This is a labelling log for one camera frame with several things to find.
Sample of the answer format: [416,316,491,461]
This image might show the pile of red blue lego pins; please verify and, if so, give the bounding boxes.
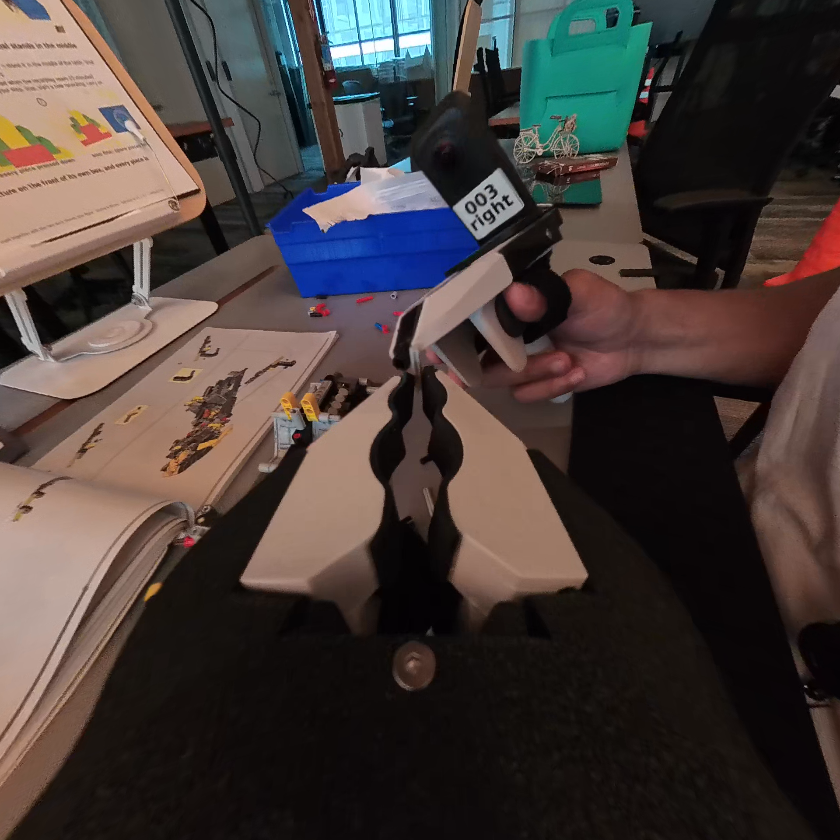
[308,290,409,336]

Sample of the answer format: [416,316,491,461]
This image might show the orange traffic cone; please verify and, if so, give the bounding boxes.
[764,203,840,287]

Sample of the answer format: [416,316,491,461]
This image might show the blue plastic bin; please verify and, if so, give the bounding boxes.
[268,180,483,299]

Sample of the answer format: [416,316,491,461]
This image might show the wooden post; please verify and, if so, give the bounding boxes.
[289,0,347,185]

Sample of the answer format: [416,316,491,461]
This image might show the black office chair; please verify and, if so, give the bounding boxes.
[630,0,840,290]

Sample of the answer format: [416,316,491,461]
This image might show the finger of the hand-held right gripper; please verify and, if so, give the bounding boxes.
[427,320,491,389]
[390,252,511,371]

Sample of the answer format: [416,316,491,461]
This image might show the black metal pole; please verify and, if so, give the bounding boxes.
[164,0,263,237]

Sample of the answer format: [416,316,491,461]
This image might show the brown small box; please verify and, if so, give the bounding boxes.
[528,154,619,179]

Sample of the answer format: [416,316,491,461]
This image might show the wooden document stand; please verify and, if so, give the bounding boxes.
[0,0,219,400]

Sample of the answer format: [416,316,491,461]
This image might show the wooden bicycle model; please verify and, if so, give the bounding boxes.
[513,115,581,164]

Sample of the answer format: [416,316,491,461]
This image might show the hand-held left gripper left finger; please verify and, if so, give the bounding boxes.
[241,374,416,636]

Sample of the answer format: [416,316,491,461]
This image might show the black badge reel with lanyard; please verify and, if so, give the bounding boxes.
[797,620,840,703]

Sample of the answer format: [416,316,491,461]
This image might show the person's right forearm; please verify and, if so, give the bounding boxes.
[630,266,840,388]

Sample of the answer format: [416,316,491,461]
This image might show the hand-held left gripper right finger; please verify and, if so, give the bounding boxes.
[421,367,588,634]

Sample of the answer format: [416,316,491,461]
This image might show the black tablet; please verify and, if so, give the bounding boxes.
[528,174,603,207]

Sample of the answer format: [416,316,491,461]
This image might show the printed instruction sheet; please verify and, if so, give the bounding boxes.
[0,0,201,270]

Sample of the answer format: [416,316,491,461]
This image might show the crumpled white paper bag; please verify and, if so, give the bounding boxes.
[302,167,455,234]

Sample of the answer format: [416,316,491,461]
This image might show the lego instruction booklet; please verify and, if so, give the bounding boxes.
[0,326,340,769]

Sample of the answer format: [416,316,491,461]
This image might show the person's right hand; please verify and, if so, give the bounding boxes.
[482,268,648,404]

